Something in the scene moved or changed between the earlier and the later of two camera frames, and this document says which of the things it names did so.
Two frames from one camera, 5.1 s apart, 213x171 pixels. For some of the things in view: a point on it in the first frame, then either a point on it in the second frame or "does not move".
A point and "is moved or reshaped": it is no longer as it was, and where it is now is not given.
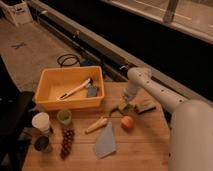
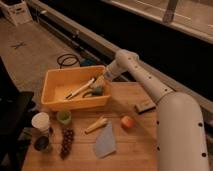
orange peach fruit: (127, 121) does not move
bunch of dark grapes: (68, 139) does not move
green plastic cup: (64, 117) does not move
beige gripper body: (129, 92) -> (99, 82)
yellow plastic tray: (54, 83) is moved or reshaped
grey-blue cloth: (105, 144) does not move
